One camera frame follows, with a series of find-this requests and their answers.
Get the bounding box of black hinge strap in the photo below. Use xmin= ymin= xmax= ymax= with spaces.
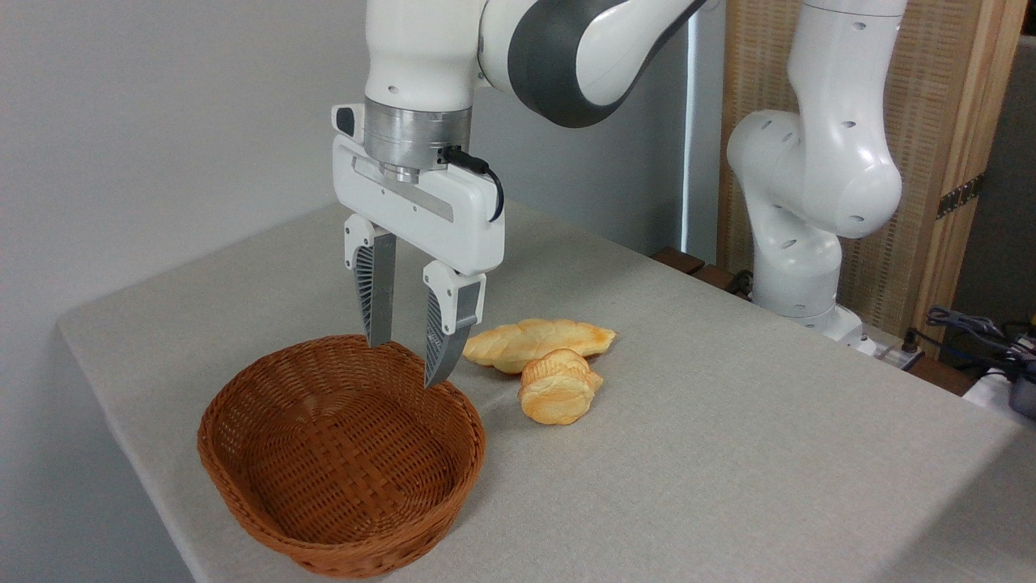
xmin=936 ymin=172 xmax=987 ymax=220

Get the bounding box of brown wooden block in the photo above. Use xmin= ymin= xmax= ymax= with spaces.
xmin=691 ymin=263 xmax=754 ymax=302
xmin=652 ymin=246 xmax=706 ymax=276

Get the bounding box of round ridged bread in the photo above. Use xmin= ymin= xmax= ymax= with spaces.
xmin=518 ymin=348 xmax=605 ymax=427

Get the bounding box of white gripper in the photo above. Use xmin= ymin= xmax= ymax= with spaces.
xmin=330 ymin=104 xmax=507 ymax=389

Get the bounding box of long braided bread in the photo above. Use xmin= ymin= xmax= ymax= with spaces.
xmin=461 ymin=318 xmax=618 ymax=375

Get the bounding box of bamboo screen with wooden frame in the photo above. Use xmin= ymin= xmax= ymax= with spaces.
xmin=716 ymin=0 xmax=1030 ymax=359

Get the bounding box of beige tablecloth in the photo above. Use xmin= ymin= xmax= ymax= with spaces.
xmin=57 ymin=198 xmax=1036 ymax=583

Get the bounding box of brown woven wicker basket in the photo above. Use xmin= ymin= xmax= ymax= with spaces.
xmin=197 ymin=334 xmax=488 ymax=579

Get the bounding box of dark grey device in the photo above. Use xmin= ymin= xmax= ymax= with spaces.
xmin=1007 ymin=356 xmax=1036 ymax=419

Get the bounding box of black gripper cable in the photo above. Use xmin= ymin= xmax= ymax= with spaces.
xmin=441 ymin=146 xmax=506 ymax=223

